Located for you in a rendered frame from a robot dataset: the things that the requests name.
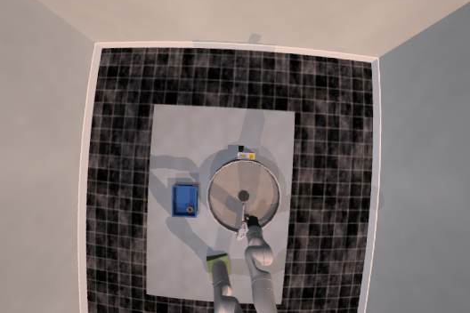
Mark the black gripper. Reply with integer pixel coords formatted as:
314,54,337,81
236,213,263,240

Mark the blue open crate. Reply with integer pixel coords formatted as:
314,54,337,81
172,184,199,218

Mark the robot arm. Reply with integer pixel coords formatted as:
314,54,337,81
212,231,278,313

